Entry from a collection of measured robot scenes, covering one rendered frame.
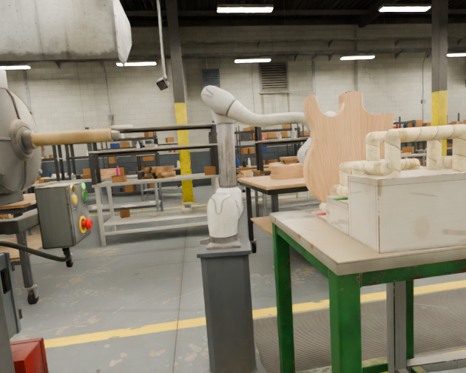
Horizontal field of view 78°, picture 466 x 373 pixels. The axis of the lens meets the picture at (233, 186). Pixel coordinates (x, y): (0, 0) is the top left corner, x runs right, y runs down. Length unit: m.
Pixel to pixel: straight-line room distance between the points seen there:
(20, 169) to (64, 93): 12.06
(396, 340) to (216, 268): 0.84
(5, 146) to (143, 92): 11.43
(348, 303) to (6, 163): 0.83
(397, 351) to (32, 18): 1.63
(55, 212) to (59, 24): 0.58
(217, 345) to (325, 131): 1.21
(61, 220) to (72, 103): 11.75
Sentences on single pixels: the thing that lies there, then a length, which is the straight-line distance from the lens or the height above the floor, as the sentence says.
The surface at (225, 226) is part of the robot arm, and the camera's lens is 1.50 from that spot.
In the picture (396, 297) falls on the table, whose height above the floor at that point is 0.54.
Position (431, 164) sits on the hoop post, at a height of 1.12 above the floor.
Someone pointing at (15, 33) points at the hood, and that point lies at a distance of 0.74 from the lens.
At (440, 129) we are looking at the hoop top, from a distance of 0.82.
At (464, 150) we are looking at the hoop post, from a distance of 0.85.
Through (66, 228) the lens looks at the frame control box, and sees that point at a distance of 1.07.
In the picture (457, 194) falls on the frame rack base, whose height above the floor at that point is 1.05.
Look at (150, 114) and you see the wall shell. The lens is 12.01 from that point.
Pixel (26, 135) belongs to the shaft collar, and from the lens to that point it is 0.86.
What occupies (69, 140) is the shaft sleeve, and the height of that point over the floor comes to 1.24.
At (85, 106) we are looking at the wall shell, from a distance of 12.58.
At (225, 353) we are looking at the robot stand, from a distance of 1.75.
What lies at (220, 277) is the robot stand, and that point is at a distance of 1.54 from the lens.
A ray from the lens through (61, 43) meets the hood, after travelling 0.71.
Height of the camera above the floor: 1.18
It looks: 6 degrees down
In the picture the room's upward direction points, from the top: 4 degrees counter-clockwise
